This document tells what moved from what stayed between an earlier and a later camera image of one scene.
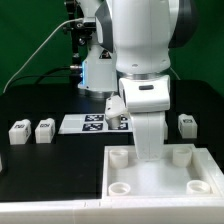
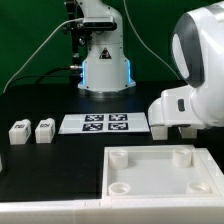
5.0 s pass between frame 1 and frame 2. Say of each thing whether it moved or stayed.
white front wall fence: stayed
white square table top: stayed
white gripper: moved
